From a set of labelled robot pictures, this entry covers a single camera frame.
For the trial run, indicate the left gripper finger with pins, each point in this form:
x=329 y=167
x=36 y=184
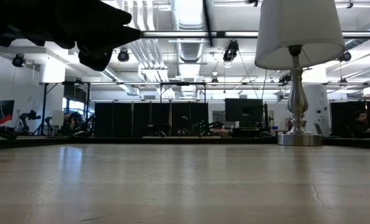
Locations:
x=110 y=34
x=94 y=57

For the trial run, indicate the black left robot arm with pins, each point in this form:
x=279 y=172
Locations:
x=4 y=18

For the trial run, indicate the background black robot arm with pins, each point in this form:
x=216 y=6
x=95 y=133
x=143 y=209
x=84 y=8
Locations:
x=32 y=115

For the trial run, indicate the black ceiling spotlight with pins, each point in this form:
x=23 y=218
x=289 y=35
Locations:
x=18 y=60
x=123 y=55
x=231 y=51
x=345 y=56

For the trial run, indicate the white box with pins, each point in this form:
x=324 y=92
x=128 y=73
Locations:
x=57 y=117

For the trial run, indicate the black overhead crossbar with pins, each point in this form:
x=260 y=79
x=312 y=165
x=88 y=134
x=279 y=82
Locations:
x=220 y=34

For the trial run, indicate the red and black machine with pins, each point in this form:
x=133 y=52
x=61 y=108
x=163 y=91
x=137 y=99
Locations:
x=1 y=120

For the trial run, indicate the large black screen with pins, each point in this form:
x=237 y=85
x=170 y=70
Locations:
x=242 y=112

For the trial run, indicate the white shade silver table lamp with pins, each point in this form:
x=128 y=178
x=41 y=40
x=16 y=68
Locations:
x=297 y=31

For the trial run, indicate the person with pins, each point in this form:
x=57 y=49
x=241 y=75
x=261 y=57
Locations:
x=361 y=123

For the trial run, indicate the black partition wall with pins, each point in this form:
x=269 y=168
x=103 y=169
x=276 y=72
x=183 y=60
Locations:
x=104 y=124
x=337 y=118

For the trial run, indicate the silver ventilation duct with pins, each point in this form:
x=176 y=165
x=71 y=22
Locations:
x=188 y=15

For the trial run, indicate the black metal rig frame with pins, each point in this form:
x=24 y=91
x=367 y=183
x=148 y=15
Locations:
x=32 y=142

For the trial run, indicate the dark wall monitor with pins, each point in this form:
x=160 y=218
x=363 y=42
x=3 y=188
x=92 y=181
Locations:
x=1 y=107

